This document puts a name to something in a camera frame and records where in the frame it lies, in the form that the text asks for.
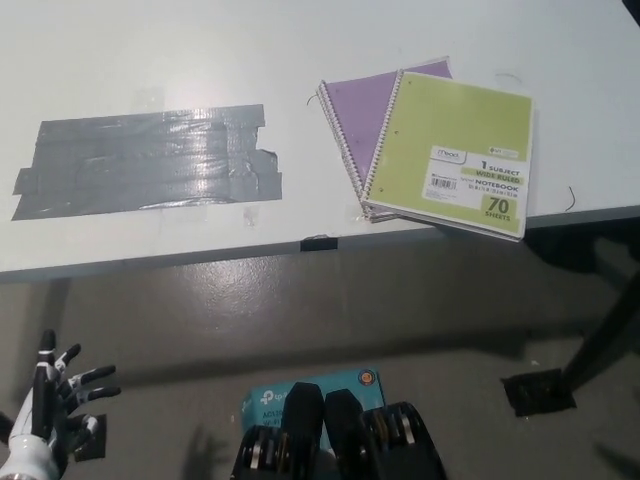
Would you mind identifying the teal router box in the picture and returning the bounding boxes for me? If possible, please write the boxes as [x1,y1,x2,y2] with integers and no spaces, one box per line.
[238,368,389,451]

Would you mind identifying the grey duct tape patch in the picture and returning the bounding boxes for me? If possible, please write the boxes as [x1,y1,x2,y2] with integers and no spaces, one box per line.
[9,103,284,222]

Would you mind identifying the black robot body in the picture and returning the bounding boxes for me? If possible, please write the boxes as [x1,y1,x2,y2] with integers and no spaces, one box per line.
[230,382,449,480]

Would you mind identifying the purple spiral notebook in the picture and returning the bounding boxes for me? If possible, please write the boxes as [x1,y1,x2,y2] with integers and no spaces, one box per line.
[315,55,454,224]

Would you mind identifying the small black tape piece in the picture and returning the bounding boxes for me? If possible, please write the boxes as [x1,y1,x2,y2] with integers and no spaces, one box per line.
[300,235,339,252]

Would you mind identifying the white and black left hand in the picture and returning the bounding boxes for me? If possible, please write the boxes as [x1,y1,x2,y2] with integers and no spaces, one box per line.
[9,328,123,480]

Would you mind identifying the green spiral notebook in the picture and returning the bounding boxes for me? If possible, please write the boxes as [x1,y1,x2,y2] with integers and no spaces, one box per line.
[360,70,535,245]

